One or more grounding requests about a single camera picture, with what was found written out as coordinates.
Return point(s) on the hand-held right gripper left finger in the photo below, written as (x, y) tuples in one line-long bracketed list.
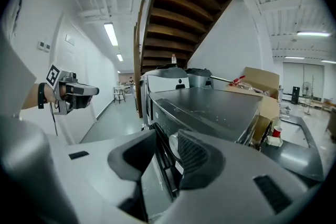
[(92, 165)]

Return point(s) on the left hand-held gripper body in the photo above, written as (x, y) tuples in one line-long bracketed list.
[(53, 74)]

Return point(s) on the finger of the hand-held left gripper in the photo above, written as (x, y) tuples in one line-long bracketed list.
[(86, 89), (82, 102)]

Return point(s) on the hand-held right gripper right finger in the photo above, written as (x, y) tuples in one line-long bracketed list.
[(223, 191)]

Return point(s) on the silver washing machine dial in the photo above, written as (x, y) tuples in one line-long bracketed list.
[(173, 143)]

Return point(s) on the dark grey washing machine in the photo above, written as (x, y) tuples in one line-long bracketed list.
[(210, 110)]

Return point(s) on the person's left forearm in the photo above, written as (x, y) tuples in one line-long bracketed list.
[(31, 98)]

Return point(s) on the person's left hand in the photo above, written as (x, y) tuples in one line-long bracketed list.
[(62, 92)]

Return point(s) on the white folding table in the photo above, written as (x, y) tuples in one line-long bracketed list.
[(119, 91)]

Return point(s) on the short ceiling light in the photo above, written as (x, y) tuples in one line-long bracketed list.
[(119, 57)]

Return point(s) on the long ceiling light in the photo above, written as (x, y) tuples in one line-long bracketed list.
[(110, 34), (313, 33)]

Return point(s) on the small white box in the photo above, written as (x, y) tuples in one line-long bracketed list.
[(274, 141)]

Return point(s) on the dark grey sink counter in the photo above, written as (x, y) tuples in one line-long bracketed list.
[(294, 157)]

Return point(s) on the white appliance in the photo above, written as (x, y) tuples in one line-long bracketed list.
[(165, 81)]

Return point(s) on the red plastic cup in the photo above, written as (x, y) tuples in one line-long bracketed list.
[(277, 131)]

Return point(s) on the clear plastic bottle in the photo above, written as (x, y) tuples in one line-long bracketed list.
[(173, 58)]

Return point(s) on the grey round-topped appliance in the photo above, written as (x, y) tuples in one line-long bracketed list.
[(199, 77)]

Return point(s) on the brown wooden staircase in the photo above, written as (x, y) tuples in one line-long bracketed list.
[(181, 21)]

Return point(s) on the brown cardboard box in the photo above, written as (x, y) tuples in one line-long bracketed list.
[(262, 81)]

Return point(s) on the black tower unit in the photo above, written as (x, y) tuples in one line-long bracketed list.
[(295, 95)]

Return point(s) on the standing fan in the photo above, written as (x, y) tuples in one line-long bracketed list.
[(306, 87)]

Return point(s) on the white wall control panels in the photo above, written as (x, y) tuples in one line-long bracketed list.
[(43, 46)]

